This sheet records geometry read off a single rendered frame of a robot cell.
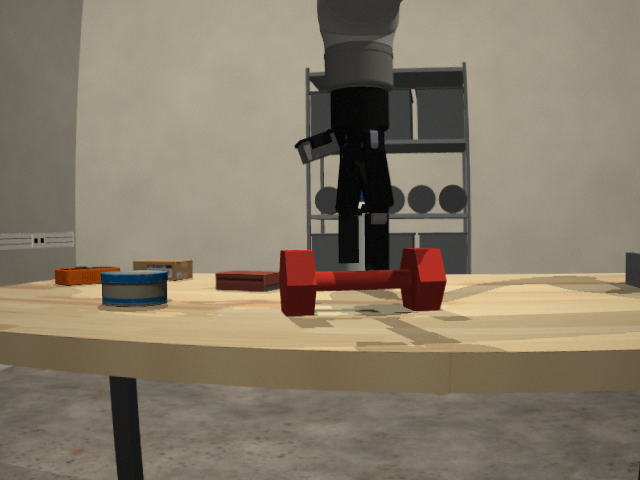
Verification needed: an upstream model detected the reddish-brown rectangular block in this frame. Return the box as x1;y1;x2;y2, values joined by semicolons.
216;271;280;292

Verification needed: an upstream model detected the grey bottle with blue cap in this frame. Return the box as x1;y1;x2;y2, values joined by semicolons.
346;192;366;271

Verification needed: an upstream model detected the blue and grey round tin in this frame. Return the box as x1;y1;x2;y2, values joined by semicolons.
101;270;168;307

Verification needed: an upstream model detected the orange digital multimeter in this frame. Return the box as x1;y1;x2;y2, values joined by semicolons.
55;266;120;286

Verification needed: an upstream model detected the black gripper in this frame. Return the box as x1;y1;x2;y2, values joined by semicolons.
330;86;394;271

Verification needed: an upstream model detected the red dumbbell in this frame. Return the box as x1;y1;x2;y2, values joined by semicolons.
279;248;447;316

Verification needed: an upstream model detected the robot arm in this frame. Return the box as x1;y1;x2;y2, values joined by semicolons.
295;0;402;164

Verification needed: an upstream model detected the small brown cardboard box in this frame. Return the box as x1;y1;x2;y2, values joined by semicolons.
133;260;193;281

